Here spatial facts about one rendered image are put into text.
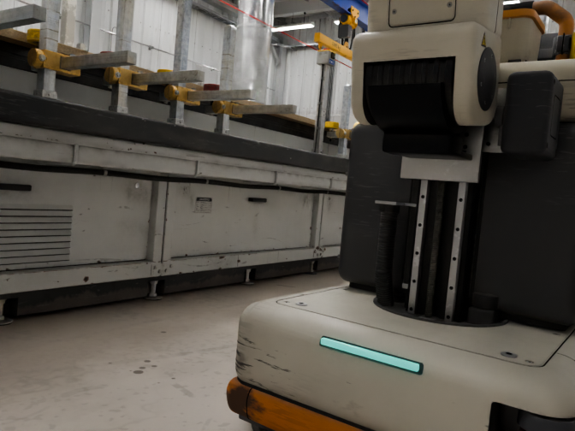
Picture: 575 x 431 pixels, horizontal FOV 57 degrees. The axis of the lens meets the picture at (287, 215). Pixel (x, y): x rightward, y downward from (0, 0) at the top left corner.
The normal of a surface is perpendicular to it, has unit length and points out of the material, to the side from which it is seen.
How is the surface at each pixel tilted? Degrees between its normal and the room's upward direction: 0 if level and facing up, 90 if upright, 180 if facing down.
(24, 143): 90
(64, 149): 90
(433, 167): 90
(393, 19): 98
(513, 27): 92
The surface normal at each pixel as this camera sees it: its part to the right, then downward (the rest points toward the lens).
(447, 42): -0.59, 0.13
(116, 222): 0.82, 0.11
